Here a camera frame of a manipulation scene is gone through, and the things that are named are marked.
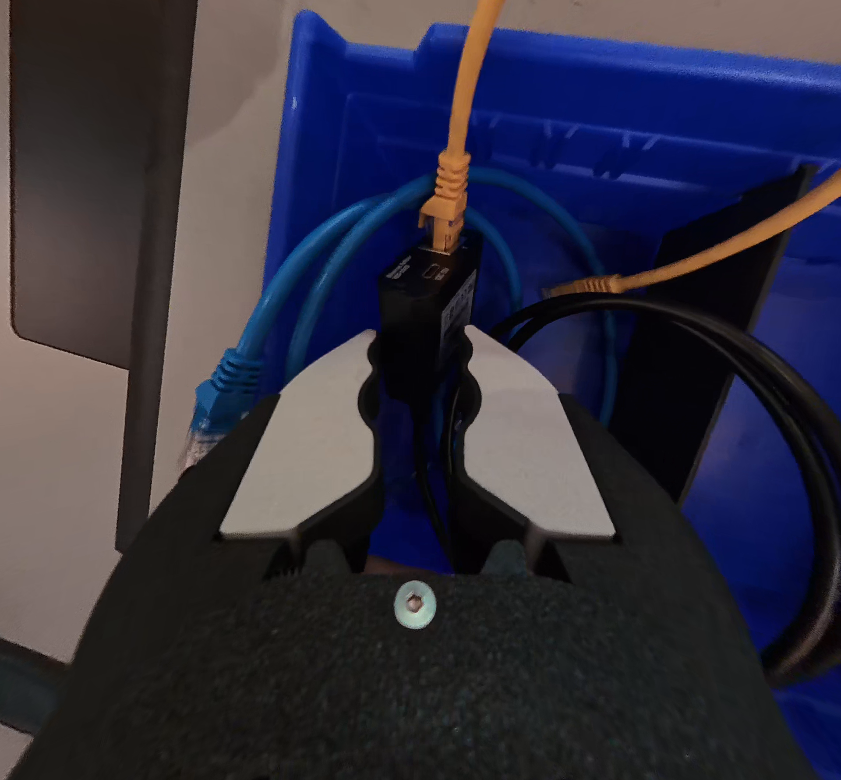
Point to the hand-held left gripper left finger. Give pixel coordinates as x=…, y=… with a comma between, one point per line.
x=309, y=445

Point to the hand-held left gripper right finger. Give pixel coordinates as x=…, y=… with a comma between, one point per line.
x=532, y=445

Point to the black ethernet adapter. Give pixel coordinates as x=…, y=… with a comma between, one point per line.
x=414, y=320

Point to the blue plastic bin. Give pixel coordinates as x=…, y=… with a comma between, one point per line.
x=591, y=103

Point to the black bin divider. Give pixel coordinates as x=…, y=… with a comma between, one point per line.
x=657, y=412

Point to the dark panel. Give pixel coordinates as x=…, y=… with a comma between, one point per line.
x=79, y=136

